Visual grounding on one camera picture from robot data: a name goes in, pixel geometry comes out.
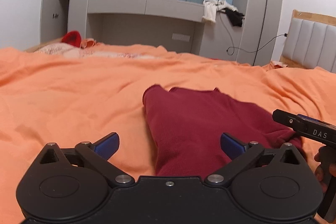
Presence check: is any orange duvet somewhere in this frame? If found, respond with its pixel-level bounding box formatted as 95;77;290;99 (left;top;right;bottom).
1;44;335;223

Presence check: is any dark red sweater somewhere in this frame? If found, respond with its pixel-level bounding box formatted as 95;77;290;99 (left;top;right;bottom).
142;85;303;178

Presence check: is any red cloth on bed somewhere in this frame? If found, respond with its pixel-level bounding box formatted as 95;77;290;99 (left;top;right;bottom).
61;31;82;48

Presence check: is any grey padded headboard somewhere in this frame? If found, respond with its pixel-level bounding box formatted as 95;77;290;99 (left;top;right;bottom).
280;10;336;73

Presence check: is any person's right hand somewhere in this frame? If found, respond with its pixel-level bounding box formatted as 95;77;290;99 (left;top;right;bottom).
314;145;335;193

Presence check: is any white garment on ledge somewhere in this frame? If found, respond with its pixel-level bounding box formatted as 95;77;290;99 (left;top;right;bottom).
202;0;238;23

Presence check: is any orange patterned cloth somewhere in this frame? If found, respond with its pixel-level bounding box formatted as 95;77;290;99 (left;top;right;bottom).
80;38;96;49

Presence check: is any white wall socket plate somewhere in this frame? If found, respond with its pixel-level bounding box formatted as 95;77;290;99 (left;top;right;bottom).
171;33;190;42

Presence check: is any black garment on ledge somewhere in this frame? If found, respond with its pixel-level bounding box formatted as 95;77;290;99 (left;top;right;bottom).
222;8;245;27

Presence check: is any grey wardrobe with window ledge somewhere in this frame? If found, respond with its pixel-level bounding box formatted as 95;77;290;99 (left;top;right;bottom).
40;0;282;65

